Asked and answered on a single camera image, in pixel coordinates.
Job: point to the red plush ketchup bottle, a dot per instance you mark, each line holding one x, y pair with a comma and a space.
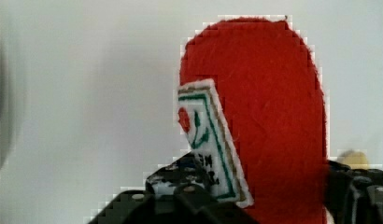
272, 101

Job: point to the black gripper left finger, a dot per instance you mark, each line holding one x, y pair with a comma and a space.
176, 194

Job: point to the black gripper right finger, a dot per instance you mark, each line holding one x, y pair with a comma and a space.
354, 196

